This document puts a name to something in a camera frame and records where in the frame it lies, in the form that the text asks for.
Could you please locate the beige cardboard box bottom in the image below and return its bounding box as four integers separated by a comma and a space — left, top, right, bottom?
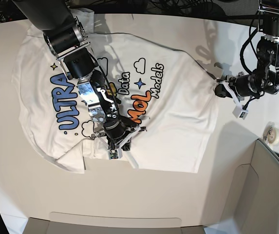
23, 212, 205, 234

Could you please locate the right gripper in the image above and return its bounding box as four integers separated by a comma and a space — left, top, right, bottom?
91, 119, 146, 153

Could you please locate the beige cardboard box right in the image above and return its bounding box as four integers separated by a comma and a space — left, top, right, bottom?
204, 137, 279, 234

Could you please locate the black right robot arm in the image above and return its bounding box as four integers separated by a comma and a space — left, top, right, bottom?
14, 0, 144, 158

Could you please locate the white tape roll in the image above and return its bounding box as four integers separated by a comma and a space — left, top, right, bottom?
262, 121, 279, 146

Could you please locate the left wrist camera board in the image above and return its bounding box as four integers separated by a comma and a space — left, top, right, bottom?
232, 107, 248, 119

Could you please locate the white printed t-shirt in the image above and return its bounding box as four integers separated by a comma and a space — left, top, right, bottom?
11, 10, 218, 174

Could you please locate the beige cardboard box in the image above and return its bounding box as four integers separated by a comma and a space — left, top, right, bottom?
23, 212, 205, 234
204, 137, 279, 234

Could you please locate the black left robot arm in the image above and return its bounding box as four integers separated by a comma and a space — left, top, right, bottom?
215, 0, 279, 101

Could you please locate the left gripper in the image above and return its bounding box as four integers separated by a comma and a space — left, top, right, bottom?
214, 73, 259, 107

